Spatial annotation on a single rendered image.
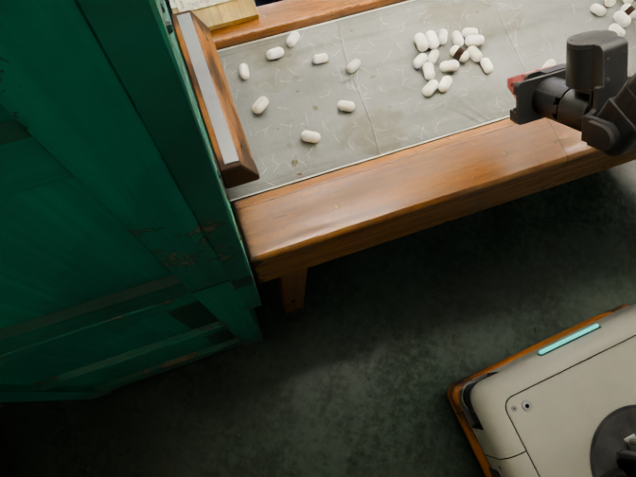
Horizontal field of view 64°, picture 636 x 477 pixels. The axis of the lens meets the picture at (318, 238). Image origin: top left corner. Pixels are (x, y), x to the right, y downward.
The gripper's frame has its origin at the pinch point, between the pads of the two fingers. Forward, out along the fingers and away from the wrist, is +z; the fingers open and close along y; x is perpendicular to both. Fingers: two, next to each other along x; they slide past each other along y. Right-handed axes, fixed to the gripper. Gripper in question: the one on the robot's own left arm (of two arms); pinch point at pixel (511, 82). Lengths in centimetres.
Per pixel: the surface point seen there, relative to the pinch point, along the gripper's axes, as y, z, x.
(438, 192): 15.7, -2.9, 14.1
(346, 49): 19.6, 23.6, -6.4
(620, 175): -81, 54, 65
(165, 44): 50, -46, -25
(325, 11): 21.6, 27.5, -13.3
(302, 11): 25.7, 28.4, -14.1
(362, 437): 34, 18, 98
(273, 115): 37.4, 16.8, -0.1
